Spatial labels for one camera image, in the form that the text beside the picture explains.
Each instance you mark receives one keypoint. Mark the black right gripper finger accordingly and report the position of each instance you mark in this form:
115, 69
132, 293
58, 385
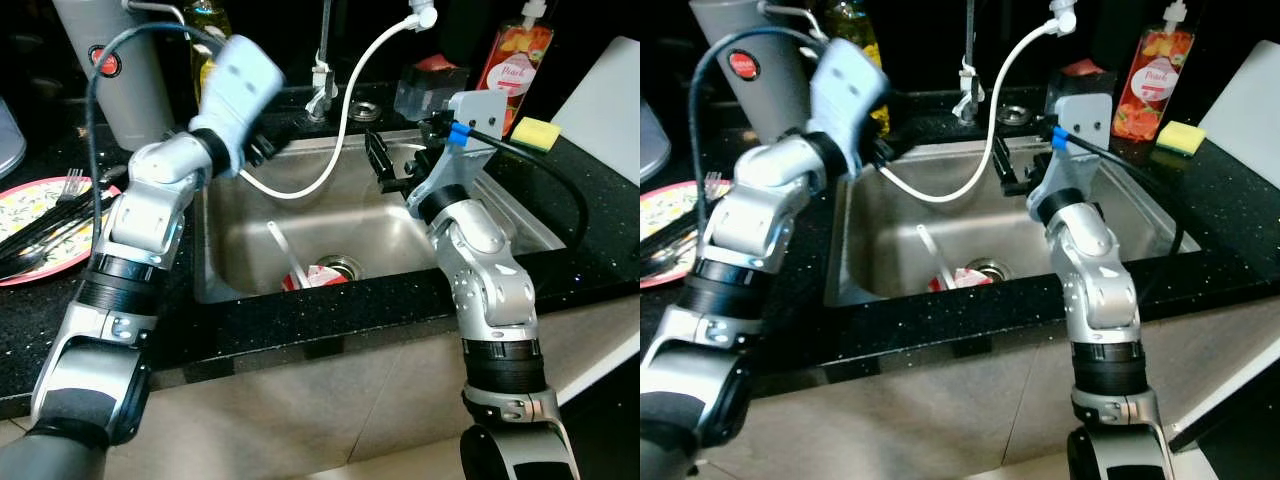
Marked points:
378, 160
1004, 165

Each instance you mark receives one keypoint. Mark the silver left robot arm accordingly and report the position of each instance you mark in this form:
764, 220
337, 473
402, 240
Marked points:
740, 230
140, 220

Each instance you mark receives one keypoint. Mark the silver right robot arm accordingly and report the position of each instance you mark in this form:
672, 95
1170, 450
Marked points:
1100, 290
490, 280

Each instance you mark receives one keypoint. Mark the clear box with red top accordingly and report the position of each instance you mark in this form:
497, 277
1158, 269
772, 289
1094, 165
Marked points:
430, 85
1080, 78

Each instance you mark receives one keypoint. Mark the metal faucet pipe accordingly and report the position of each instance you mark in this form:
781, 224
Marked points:
322, 75
970, 75

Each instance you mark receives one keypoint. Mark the stainless steel sink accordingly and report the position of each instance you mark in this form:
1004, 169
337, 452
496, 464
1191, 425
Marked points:
250, 240
890, 240

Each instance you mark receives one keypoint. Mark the metal sink drain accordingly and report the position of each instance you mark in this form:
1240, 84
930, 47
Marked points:
340, 267
990, 270

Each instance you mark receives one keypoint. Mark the red and white cup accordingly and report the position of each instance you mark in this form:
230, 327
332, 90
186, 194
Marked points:
965, 280
318, 278

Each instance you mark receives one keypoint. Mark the grey cylinder with red label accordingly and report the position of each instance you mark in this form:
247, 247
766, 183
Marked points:
770, 100
140, 90

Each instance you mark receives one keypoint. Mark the yellow sponge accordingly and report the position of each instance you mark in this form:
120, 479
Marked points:
1180, 137
537, 133

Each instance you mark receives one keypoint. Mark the yellow liquid bottle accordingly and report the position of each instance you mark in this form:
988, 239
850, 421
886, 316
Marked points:
205, 20
850, 20

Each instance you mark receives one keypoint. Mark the red peach soap bottle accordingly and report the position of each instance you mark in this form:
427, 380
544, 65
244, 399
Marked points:
1155, 70
515, 60

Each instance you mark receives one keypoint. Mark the white flat board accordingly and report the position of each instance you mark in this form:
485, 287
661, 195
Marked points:
605, 100
1245, 105

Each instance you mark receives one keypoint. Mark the black chopstick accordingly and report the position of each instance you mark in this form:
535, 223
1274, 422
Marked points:
60, 222
55, 235
668, 245
672, 232

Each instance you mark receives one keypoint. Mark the clear plastic container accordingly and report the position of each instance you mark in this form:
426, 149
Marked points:
650, 140
10, 140

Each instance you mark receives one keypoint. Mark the beige cabinet front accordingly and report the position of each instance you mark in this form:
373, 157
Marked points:
900, 400
300, 400

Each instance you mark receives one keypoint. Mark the dark spoon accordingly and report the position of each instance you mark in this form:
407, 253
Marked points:
655, 265
20, 265

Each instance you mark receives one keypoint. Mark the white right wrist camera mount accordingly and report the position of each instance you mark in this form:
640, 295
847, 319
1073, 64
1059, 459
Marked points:
1080, 140
470, 150

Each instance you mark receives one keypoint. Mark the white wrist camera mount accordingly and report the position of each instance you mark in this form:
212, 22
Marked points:
1080, 140
850, 100
470, 150
240, 95

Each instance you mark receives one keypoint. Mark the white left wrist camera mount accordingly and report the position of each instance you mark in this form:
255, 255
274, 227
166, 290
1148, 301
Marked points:
240, 95
850, 100

